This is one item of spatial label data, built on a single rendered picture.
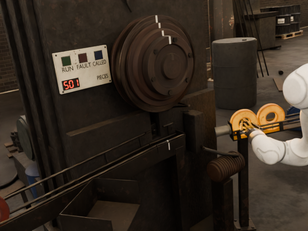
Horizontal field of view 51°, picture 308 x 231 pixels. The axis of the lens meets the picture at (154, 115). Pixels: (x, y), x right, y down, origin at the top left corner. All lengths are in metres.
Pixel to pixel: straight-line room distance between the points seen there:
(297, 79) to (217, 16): 4.98
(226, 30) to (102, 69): 4.42
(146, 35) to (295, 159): 0.90
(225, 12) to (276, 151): 4.43
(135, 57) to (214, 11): 4.63
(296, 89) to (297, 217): 1.44
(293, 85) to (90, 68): 0.89
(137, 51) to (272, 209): 1.49
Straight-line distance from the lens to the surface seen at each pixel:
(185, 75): 1.60
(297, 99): 1.08
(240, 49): 4.24
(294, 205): 2.50
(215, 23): 6.04
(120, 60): 1.46
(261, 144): 1.61
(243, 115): 1.90
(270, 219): 2.34
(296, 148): 1.65
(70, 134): 1.54
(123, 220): 1.35
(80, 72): 1.52
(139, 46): 1.49
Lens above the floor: 1.38
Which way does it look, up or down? 18 degrees down
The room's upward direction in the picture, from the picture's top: 6 degrees counter-clockwise
